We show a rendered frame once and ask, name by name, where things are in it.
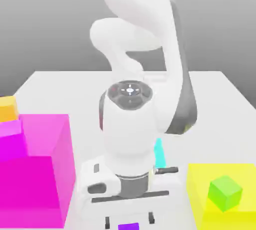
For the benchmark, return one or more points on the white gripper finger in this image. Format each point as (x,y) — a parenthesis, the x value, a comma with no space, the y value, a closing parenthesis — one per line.
(107,223)
(151,218)

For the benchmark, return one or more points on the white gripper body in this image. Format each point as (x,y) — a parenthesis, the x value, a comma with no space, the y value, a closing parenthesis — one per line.
(130,207)

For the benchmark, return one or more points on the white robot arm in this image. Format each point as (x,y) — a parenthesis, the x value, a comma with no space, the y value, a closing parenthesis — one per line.
(128,134)

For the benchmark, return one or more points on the small purple cube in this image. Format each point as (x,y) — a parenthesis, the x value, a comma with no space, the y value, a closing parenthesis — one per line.
(128,226)

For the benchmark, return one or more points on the small cyan cube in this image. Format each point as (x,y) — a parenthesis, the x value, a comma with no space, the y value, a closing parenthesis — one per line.
(160,154)

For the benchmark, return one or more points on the small green cube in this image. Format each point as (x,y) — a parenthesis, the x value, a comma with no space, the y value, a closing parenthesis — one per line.
(225,194)

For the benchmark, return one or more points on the small magenta cube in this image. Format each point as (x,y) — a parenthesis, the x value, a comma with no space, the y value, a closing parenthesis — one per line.
(12,146)

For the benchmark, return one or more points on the small orange cube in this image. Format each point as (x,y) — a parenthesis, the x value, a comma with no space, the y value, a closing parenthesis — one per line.
(8,110)

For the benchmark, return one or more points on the large yellow box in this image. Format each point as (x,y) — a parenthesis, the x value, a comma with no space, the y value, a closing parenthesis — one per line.
(230,220)

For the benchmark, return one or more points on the large magenta box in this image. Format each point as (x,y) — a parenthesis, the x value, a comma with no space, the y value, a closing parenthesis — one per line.
(40,174)

